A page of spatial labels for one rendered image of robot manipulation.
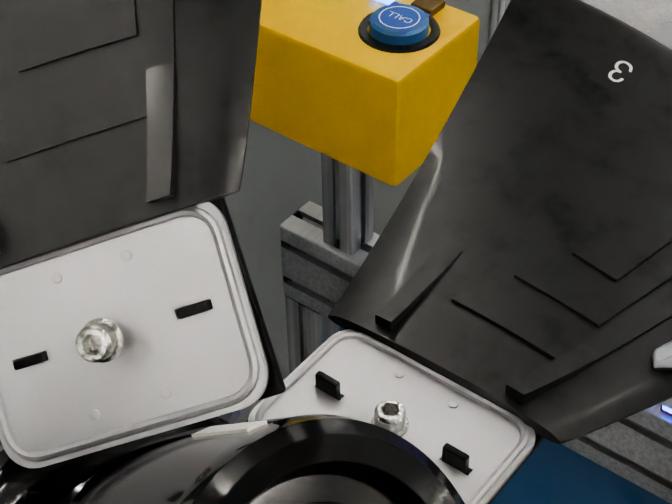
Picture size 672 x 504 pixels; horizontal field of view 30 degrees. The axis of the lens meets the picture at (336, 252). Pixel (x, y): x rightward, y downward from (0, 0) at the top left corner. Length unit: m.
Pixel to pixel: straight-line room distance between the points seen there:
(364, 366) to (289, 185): 1.25
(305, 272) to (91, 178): 0.66
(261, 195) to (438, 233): 1.16
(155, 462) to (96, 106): 0.11
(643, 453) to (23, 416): 0.60
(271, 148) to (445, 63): 0.80
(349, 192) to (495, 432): 0.52
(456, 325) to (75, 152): 0.17
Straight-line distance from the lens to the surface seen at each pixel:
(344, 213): 0.97
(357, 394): 0.46
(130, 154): 0.39
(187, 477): 0.34
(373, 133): 0.85
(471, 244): 0.51
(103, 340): 0.38
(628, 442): 0.94
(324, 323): 1.07
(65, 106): 0.39
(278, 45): 0.87
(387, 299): 0.49
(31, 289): 0.40
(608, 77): 0.60
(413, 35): 0.84
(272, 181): 1.67
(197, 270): 0.38
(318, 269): 1.02
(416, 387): 0.47
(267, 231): 1.71
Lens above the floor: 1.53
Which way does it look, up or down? 42 degrees down
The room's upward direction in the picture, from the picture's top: 1 degrees counter-clockwise
